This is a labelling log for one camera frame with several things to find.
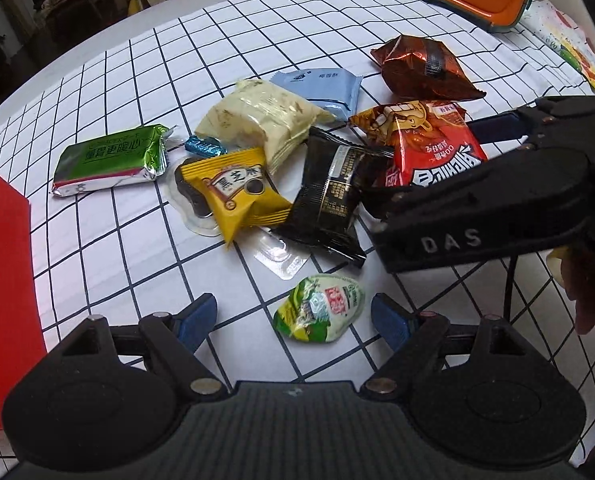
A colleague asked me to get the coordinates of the red snack packet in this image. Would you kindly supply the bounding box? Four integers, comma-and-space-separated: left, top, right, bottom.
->
349, 101, 489, 191

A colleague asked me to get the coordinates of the brown foil snack packet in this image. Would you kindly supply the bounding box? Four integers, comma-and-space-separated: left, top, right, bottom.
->
370, 34, 487, 103

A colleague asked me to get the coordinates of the red box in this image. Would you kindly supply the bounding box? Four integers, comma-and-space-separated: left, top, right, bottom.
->
0, 157, 48, 443

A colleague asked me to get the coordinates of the cream pastry packet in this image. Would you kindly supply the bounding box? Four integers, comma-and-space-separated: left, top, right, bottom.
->
195, 79, 337, 173

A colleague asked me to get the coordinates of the green white snack packet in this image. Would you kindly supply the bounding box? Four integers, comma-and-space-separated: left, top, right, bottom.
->
272, 274, 367, 345

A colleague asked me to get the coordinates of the green foil snack packet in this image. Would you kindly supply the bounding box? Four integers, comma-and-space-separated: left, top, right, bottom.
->
52, 124, 178, 198

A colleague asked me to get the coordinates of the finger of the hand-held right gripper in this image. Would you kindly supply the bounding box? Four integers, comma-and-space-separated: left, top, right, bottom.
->
465, 96, 595, 148
361, 160, 484, 275

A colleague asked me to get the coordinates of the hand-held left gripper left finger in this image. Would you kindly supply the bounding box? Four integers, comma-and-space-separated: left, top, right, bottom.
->
42, 294, 228, 401

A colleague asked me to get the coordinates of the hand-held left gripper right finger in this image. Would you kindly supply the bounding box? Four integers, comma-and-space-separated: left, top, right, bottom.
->
360, 292, 548, 401

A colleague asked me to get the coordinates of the blue wrapped candy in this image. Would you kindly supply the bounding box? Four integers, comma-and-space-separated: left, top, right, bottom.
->
185, 135, 227, 157

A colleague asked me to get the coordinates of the colourful printed paper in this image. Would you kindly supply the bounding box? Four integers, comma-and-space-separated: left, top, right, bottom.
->
520, 0, 595, 101

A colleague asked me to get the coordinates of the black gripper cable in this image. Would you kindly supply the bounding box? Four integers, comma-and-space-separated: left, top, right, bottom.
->
502, 255, 521, 323

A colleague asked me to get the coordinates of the white checkered tablecloth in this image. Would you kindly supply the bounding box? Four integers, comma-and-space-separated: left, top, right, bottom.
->
0, 2, 595, 461

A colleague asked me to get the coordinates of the yellow snack packet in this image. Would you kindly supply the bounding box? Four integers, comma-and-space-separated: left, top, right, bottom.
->
180, 147, 293, 251

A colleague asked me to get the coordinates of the person's right hand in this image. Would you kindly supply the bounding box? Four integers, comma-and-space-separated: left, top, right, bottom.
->
565, 240, 595, 336

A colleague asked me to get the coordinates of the light blue snack packet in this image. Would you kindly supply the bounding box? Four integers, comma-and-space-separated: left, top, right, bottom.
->
270, 67, 364, 121

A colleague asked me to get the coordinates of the black snack packet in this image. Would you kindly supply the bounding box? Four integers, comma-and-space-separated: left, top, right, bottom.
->
272, 127, 395, 268

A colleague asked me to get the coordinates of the clear wrapped dark treat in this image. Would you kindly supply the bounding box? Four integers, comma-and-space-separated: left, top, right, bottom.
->
168, 157, 223, 233

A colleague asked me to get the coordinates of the clear plastic wrapper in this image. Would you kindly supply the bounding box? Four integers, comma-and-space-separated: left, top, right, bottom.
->
252, 227, 311, 281

